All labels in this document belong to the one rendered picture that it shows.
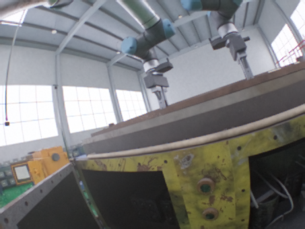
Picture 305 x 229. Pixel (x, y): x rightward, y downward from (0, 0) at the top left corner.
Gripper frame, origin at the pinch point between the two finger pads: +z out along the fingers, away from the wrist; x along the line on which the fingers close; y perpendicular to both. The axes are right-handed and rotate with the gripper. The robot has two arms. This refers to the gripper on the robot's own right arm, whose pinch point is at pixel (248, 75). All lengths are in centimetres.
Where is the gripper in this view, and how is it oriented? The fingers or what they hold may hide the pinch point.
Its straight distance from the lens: 52.8
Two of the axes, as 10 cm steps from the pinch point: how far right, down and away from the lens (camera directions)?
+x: 5.4, -1.0, 8.3
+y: 7.9, -2.7, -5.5
